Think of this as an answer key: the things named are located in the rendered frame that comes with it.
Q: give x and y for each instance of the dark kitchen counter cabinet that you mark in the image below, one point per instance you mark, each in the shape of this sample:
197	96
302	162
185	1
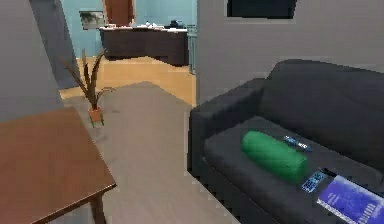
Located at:
146	45

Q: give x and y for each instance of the black kitchen appliance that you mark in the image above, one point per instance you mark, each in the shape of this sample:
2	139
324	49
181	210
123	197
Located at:
176	24

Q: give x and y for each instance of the green cylindrical cushion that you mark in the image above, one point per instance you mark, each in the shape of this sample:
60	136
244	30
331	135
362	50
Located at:
275	156

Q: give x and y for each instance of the potted house plant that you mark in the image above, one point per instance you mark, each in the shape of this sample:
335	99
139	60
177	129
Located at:
90	90

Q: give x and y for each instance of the brown wooden door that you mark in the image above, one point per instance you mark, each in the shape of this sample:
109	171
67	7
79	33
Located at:
119	11

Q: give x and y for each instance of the dark grey sofa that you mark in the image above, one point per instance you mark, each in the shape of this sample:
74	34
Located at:
333	110

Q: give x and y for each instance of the brown wooden table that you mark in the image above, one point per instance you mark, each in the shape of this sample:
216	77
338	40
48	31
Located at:
46	163

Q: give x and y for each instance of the grey framed wall picture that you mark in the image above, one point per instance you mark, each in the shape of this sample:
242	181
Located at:
92	19

